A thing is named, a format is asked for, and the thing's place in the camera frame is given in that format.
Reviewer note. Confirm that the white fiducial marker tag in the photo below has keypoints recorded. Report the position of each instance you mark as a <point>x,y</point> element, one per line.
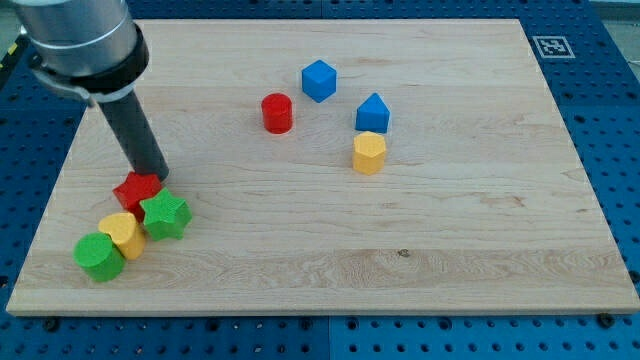
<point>553,47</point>

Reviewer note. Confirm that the red star block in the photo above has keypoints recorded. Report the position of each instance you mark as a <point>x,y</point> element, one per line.
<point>136,188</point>

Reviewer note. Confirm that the green star block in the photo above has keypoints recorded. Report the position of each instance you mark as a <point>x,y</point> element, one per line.
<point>165,215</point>

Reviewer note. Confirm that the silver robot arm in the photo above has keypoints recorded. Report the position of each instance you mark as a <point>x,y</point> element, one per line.
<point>86,50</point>

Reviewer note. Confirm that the dark grey pointer rod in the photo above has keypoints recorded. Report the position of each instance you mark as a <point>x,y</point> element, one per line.
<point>133,132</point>

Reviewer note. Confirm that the light wooden board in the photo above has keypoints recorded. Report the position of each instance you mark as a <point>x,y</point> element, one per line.
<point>482,206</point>

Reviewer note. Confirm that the blue cube block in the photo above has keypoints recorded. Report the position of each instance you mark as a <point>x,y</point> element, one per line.
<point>319,81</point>

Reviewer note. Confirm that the blue pentagon house block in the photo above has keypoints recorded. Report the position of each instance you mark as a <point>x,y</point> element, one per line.
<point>373,115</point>

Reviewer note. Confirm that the red cylinder block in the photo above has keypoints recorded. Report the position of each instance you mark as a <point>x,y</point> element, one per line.
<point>277,113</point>

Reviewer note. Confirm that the green cylinder block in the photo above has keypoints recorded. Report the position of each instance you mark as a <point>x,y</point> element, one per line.
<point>97,255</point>

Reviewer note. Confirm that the yellow heart block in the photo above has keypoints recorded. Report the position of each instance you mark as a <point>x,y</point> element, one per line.
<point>125,232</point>

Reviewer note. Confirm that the yellow hexagon block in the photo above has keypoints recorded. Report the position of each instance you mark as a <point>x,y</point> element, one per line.
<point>369,153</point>

